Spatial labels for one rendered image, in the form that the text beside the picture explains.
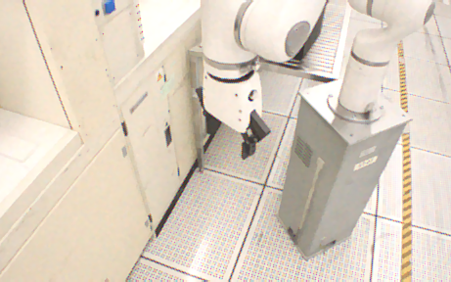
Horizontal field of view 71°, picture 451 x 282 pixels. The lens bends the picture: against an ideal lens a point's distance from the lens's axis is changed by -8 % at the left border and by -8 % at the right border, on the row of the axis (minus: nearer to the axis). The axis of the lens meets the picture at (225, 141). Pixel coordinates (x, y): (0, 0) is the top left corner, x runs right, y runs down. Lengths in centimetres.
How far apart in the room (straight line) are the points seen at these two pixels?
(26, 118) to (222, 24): 75
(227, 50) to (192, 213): 134
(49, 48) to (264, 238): 125
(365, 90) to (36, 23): 89
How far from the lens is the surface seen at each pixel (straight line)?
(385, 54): 104
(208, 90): 56
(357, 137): 106
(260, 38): 41
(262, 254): 163
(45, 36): 82
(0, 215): 86
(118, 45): 104
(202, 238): 166
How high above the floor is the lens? 145
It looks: 44 degrees down
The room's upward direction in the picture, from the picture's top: straight up
